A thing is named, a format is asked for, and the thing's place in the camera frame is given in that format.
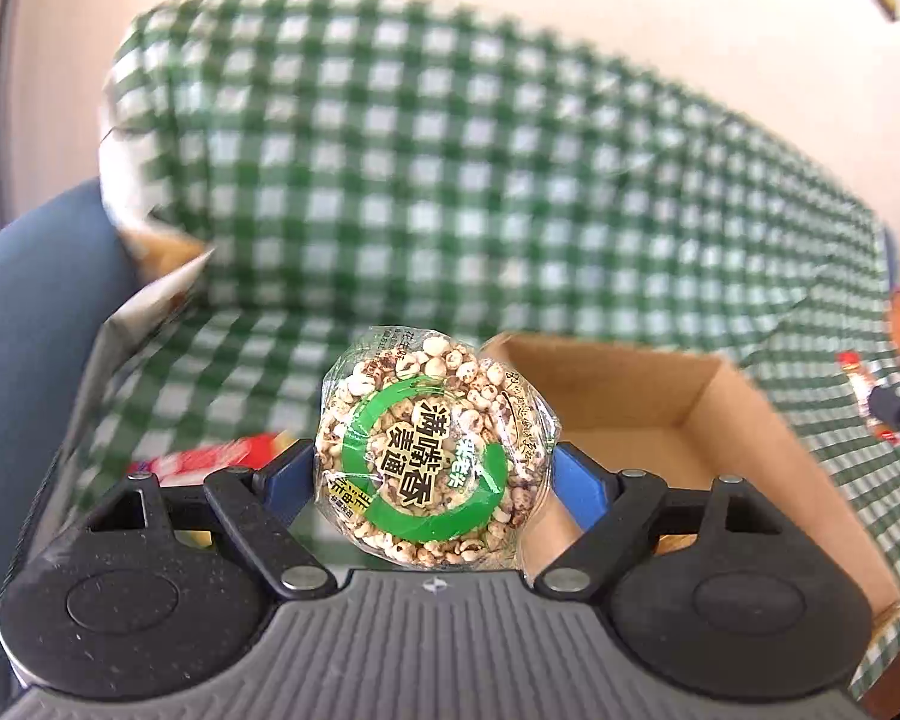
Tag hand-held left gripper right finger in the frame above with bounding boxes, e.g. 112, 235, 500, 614
534, 442, 803, 602

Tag green ring puffed grain cake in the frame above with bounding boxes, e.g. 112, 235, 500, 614
313, 326, 560, 567

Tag green checked cloth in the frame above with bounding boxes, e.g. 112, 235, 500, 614
67, 0, 900, 698

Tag blue sofa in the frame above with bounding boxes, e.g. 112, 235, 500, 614
0, 178, 147, 691

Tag red snack packet white label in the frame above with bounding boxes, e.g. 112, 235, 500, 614
131, 431, 290, 485

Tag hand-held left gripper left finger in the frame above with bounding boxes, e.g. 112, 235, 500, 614
75, 439, 338, 602

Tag brown cardboard box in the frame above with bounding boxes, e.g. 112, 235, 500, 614
480, 330, 900, 616

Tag white printed paper bag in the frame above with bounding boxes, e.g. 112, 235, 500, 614
97, 60, 215, 421

